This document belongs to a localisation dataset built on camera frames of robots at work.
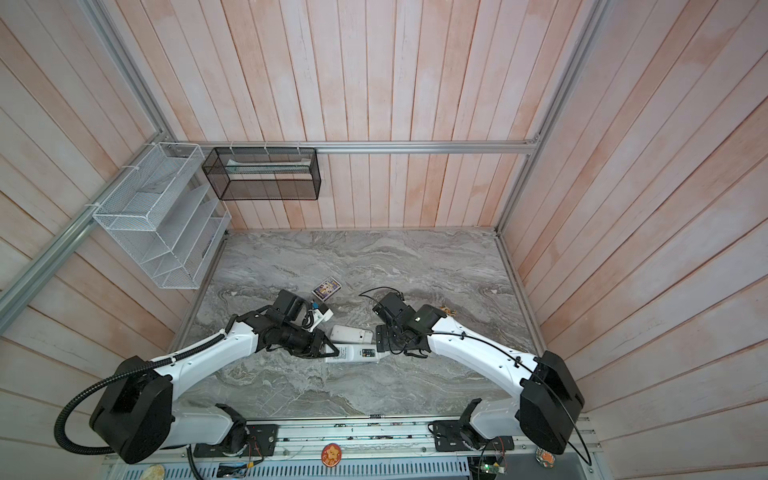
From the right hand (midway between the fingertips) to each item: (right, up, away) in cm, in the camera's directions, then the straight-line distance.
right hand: (391, 339), depth 82 cm
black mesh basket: (-45, +53, +24) cm, 74 cm away
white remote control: (-12, -1, +9) cm, 15 cm away
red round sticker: (-15, -26, -10) cm, 31 cm away
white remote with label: (-10, -4, 0) cm, 11 cm away
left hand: (-16, -5, -4) cm, 17 cm away
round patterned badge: (+37, -26, -11) cm, 46 cm away
